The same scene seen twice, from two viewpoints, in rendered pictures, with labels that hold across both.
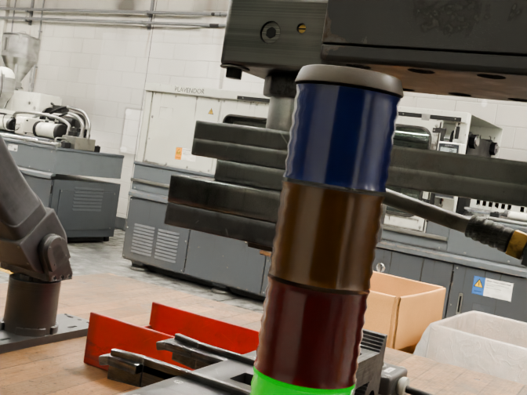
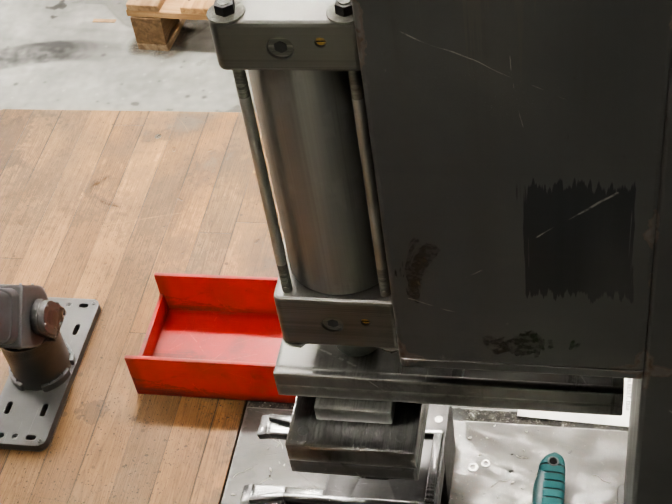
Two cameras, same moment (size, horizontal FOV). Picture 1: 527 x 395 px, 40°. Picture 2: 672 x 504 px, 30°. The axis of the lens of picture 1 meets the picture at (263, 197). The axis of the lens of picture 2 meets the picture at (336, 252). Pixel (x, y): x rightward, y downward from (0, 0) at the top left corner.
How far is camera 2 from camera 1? 77 cm
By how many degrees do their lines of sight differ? 44
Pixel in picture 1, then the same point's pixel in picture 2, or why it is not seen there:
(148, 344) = (208, 372)
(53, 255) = (50, 324)
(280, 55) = (350, 339)
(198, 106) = not seen: outside the picture
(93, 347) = (144, 382)
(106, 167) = not seen: outside the picture
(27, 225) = (15, 325)
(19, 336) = (50, 393)
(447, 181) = (533, 404)
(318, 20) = (381, 318)
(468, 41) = (538, 360)
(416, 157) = (503, 392)
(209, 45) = not seen: outside the picture
